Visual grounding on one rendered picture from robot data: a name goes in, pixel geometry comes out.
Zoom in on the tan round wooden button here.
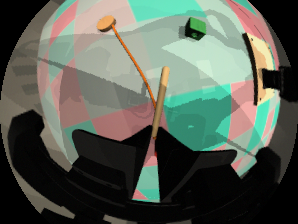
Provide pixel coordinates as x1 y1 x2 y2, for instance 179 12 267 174
96 15 116 32

